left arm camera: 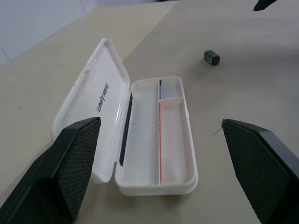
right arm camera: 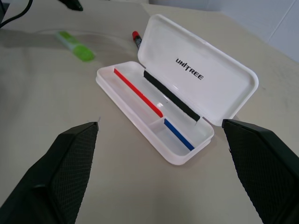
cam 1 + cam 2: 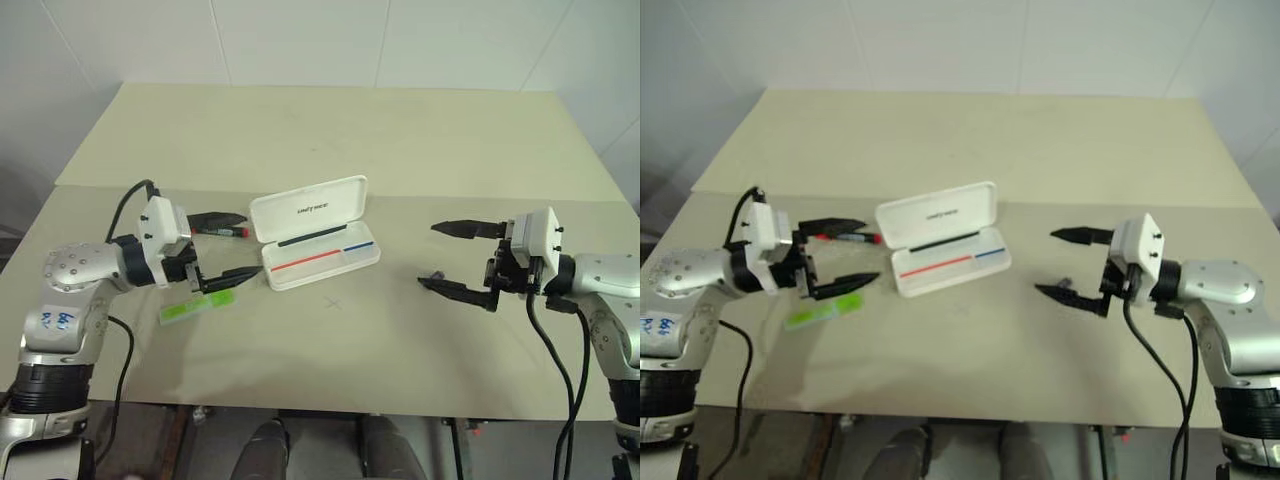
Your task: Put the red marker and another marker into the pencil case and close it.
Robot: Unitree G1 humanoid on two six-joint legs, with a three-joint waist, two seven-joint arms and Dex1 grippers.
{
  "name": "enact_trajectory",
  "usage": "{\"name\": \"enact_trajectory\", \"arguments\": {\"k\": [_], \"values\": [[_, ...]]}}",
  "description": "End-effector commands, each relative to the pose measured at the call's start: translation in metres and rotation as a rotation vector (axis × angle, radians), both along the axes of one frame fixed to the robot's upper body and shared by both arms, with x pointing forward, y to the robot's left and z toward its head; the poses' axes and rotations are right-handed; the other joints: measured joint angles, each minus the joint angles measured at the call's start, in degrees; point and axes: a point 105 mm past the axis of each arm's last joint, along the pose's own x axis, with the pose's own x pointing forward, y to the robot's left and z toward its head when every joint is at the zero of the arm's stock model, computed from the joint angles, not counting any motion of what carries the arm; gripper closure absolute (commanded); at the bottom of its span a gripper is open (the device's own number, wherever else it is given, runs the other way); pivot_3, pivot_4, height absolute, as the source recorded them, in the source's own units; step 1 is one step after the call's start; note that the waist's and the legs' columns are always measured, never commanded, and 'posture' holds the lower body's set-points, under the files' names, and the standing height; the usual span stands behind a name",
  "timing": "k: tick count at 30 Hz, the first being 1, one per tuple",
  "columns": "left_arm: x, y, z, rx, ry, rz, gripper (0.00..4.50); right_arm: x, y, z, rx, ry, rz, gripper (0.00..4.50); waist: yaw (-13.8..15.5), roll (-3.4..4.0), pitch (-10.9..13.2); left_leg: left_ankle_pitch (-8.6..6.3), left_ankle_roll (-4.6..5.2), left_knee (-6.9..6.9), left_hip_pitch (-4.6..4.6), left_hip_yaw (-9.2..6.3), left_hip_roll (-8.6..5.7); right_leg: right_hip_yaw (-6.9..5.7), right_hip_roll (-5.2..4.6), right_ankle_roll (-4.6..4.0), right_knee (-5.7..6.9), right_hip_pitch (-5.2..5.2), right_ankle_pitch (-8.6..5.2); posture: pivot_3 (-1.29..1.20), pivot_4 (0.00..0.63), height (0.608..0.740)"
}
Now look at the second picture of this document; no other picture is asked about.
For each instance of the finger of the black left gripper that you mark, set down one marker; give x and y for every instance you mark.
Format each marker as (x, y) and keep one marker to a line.
(73, 5)

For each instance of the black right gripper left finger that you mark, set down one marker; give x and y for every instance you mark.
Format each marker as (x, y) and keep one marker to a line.
(58, 177)

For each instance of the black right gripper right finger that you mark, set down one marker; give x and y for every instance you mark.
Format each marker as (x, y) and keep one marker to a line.
(264, 168)

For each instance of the green eraser block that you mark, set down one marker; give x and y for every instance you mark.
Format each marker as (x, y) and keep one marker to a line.
(79, 49)

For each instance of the black marker with red cap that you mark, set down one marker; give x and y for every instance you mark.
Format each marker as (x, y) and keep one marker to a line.
(136, 38)

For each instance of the white open pencil case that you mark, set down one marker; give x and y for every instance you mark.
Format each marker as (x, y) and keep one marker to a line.
(210, 70)

